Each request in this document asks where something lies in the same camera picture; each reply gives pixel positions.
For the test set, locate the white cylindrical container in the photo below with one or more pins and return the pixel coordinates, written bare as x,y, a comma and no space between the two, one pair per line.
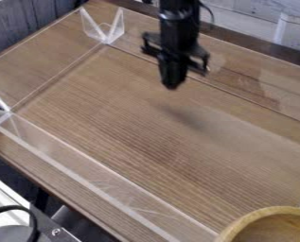
286,33

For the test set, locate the brown wooden bowl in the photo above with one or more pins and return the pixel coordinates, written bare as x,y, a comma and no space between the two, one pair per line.
273,224

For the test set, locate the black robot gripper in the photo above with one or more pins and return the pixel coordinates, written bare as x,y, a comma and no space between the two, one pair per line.
174,44

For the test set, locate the grey metal bracket with screw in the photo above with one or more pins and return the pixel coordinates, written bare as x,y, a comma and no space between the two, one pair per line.
49,232

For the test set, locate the clear acrylic barrier wall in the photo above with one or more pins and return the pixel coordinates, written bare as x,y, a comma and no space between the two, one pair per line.
128,211

